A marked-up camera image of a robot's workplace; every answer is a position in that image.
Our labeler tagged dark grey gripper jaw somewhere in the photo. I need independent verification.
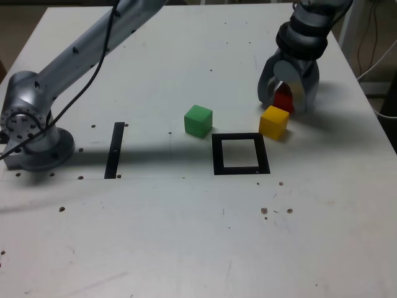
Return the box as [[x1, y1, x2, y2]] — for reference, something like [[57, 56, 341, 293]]
[[256, 48, 285, 107]]

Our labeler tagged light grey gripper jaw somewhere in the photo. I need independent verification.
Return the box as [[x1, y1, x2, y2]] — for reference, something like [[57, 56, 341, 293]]
[[274, 58, 321, 115]]

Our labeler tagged red cube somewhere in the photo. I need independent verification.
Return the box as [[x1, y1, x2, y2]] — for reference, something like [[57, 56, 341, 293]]
[[273, 84, 295, 113]]

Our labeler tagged yellow cube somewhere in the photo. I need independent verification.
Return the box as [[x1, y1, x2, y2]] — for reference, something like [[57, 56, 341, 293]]
[[259, 105, 290, 140]]

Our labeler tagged green cube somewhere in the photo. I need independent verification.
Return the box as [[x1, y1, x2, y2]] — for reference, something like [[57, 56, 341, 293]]
[[184, 104, 213, 139]]

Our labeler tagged black tape square outline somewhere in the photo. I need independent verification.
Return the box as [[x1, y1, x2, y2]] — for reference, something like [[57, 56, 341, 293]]
[[212, 132, 271, 176]]

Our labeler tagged black tape strip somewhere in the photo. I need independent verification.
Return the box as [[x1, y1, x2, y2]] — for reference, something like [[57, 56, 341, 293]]
[[104, 122, 125, 180]]

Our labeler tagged white cable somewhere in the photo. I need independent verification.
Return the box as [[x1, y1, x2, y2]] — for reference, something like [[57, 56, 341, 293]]
[[356, 40, 397, 82]]

